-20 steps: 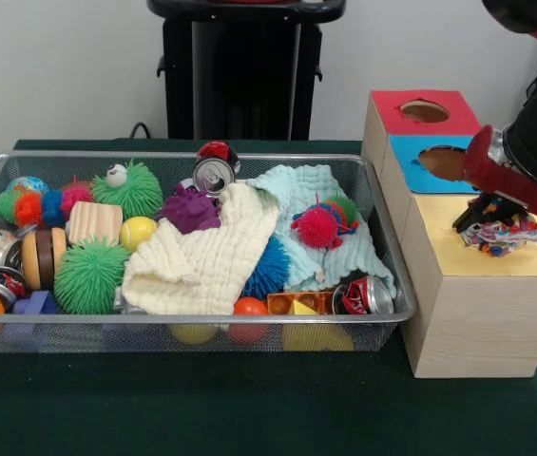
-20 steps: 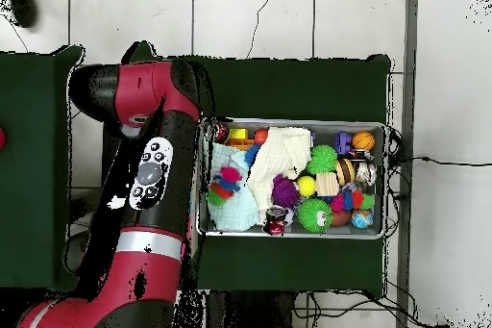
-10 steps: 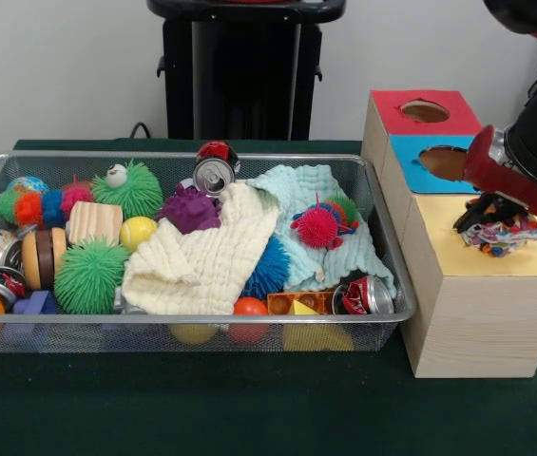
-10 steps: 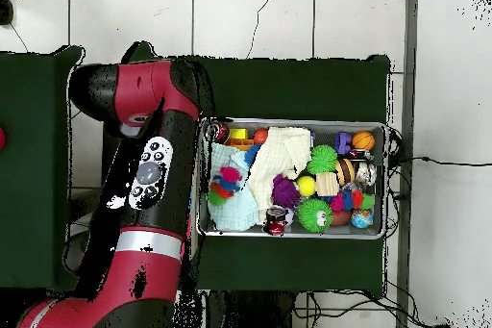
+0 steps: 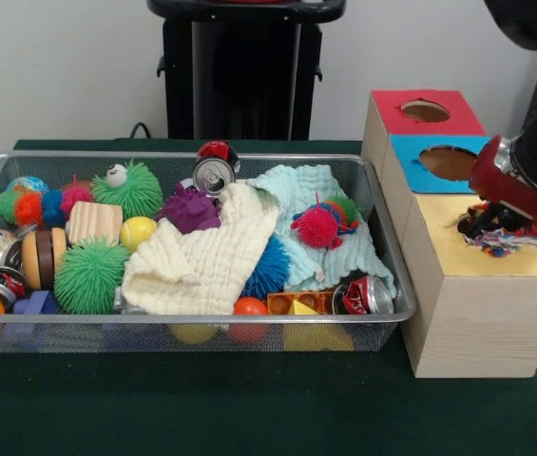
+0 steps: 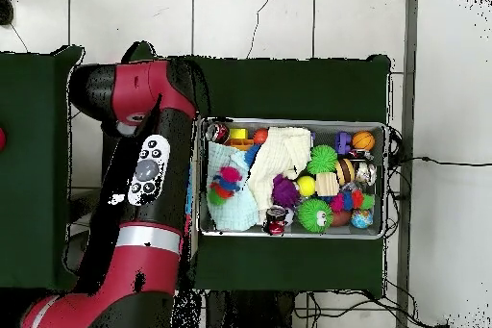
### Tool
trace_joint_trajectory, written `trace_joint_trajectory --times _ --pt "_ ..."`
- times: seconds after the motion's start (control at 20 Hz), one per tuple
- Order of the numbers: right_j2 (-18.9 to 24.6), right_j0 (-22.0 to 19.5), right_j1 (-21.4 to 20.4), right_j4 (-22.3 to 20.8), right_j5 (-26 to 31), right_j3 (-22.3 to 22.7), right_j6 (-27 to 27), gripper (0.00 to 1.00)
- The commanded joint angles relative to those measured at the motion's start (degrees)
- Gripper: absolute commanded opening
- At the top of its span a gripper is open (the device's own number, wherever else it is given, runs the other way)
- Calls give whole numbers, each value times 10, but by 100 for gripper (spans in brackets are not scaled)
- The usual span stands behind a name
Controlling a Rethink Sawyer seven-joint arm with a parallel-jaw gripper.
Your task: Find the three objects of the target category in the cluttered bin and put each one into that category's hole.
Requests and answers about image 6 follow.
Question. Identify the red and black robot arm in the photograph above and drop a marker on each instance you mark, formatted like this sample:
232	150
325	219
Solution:
146	266

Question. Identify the cream waffle cloth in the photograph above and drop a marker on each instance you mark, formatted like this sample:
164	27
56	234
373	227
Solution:
284	147

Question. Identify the purple spiky rubber toy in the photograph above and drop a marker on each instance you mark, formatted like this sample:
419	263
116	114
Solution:
285	191

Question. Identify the mint waffle cloth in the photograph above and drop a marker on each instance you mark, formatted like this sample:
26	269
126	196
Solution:
230	216

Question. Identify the uncrushed red soda can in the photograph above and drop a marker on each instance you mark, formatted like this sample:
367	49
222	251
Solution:
276	222

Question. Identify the plain green puffer ball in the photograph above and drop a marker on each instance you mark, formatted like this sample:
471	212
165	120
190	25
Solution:
322	159

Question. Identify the ridged wooden block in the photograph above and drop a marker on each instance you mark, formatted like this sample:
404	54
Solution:
326	184

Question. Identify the green puffer toy white face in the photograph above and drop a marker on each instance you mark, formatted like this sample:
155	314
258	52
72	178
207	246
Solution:
313	215

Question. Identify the wooden toy burger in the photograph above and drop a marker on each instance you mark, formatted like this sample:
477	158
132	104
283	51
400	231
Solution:
344	171

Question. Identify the multicoloured fuzzy caterpillar toy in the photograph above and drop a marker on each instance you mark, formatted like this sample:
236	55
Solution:
353	200

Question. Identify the grey rounded floor base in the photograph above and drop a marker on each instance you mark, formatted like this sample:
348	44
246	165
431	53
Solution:
73	251

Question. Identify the dark green side table cloth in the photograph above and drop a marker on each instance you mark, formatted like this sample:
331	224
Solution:
34	151

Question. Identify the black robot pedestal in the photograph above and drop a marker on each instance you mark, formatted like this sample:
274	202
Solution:
246	312

